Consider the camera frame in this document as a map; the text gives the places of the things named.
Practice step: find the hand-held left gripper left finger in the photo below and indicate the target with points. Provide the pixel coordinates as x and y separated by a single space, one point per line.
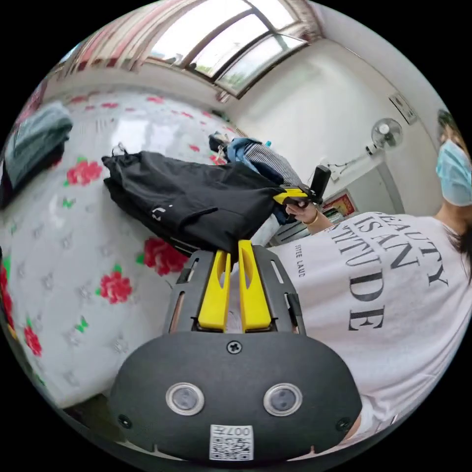
213 295

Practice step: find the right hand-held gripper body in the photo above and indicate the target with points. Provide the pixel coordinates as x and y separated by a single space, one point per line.
311 194

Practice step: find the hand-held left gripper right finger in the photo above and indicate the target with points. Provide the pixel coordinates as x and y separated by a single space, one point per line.
254 291

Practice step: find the black long pants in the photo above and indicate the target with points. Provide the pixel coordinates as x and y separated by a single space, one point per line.
191 199

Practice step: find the person's right forearm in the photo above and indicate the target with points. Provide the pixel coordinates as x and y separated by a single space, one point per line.
319 223

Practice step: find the person's right hand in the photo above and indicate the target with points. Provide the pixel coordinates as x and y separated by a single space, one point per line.
300 213

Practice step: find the grey cupboard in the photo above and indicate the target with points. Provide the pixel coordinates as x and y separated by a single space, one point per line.
368 191

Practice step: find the person's body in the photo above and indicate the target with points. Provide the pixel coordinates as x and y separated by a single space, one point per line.
387 295

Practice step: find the window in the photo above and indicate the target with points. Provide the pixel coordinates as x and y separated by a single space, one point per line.
228 40

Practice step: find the pile of folded grey clothes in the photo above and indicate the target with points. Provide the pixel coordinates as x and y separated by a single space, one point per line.
35 147

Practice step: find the pink striped curtain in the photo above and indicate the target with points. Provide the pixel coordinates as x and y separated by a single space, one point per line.
118 37

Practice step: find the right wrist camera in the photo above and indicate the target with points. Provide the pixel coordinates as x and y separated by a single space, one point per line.
321 180

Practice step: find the white wall fan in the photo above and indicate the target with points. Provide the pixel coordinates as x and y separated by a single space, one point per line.
385 133

